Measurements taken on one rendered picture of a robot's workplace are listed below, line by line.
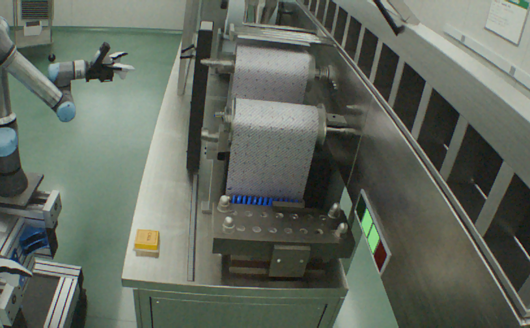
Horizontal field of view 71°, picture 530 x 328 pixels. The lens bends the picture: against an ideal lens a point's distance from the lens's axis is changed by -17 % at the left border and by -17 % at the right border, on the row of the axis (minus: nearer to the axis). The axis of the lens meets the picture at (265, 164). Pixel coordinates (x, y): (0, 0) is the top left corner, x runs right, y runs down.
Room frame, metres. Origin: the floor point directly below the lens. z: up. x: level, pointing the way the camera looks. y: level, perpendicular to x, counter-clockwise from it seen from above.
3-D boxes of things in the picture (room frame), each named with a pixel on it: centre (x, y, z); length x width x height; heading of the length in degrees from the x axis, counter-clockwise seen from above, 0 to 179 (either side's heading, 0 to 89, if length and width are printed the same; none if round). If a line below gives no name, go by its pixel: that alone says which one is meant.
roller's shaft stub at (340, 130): (1.20, -0.18, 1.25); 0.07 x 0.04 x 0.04; 100
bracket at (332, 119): (1.20, -0.18, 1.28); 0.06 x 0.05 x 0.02; 100
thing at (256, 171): (1.11, -0.01, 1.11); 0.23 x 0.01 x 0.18; 100
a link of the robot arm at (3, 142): (1.17, 0.98, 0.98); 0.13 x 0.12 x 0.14; 34
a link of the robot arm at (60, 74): (1.42, 0.84, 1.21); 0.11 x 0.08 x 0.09; 124
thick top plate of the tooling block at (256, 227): (1.00, -0.08, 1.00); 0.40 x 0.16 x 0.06; 100
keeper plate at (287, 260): (0.91, -0.11, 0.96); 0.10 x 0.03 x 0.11; 100
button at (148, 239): (0.95, 0.31, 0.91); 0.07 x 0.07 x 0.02; 10
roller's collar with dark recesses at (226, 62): (1.39, 0.18, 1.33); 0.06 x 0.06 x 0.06; 10
